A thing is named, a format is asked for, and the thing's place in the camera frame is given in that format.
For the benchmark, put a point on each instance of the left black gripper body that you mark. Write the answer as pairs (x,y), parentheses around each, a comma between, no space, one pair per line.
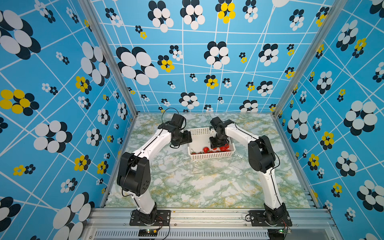
(176,142)

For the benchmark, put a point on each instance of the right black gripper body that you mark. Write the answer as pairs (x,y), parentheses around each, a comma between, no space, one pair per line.
(221,138)

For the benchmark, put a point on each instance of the white perforated plastic basket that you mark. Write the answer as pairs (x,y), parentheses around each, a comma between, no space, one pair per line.
(201,147)

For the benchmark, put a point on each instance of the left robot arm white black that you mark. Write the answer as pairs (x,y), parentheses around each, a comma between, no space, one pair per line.
(134,173)

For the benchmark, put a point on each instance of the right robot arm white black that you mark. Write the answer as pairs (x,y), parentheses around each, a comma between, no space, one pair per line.
(261,157)

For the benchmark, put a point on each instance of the red strawberry bottom right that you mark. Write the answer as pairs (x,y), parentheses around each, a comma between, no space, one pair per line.
(225,149)

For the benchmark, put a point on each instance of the red strawberry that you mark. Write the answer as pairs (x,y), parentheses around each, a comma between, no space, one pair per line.
(225,149)
(206,150)

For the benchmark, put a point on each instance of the red strawberry far left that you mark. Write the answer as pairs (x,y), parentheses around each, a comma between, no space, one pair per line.
(206,150)

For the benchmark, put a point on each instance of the green circuit board left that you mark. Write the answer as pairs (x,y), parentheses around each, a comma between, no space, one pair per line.
(148,233)

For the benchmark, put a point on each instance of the circuit board right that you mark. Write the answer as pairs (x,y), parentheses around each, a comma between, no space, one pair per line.
(278,234)

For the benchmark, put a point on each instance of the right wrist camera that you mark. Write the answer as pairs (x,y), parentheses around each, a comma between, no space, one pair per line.
(215,122)

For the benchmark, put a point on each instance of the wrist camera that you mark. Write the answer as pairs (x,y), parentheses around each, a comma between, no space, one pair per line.
(179,121)
(215,122)

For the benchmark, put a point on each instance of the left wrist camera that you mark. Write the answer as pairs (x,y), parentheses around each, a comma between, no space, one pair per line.
(179,121)

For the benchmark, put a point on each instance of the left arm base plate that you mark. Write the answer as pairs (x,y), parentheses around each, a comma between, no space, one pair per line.
(157,218)

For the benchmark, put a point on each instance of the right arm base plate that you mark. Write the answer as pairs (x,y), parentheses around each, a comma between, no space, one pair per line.
(261,218)

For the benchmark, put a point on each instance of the aluminium front frame rail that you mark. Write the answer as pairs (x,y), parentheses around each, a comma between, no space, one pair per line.
(210,224)

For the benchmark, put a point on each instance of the left aluminium corner post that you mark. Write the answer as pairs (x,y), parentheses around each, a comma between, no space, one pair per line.
(102,41)

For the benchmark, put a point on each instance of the aluminium corner post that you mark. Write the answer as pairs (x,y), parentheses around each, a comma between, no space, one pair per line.
(102,41)
(320,36)

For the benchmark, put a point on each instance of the right aluminium corner post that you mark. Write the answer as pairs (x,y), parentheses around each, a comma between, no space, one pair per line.
(320,36)

